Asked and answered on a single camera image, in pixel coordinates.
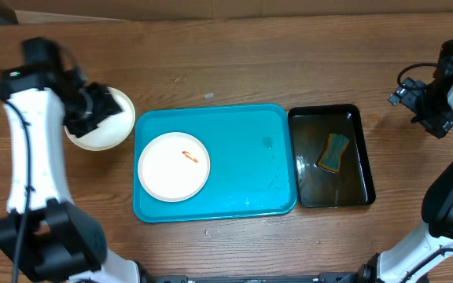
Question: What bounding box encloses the black water tray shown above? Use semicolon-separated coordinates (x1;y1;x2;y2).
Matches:
288;104;376;208

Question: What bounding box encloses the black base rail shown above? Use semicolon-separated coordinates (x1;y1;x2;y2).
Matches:
141;272;360;283

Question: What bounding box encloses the teal plastic tray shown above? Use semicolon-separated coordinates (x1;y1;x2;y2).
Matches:
133;104;297;223

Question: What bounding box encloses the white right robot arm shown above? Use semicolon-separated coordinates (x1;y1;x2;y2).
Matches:
342;85;453;282

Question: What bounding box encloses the cream plate with stain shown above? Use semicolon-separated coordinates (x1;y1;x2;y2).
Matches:
64;87;136;151

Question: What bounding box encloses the white plate with stain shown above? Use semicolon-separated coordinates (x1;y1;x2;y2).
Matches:
136;132;211;202

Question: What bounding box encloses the green and yellow sponge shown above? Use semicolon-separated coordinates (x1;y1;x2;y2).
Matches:
316;134;349;174

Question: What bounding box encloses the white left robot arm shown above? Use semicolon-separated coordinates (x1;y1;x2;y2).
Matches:
0;87;142;282

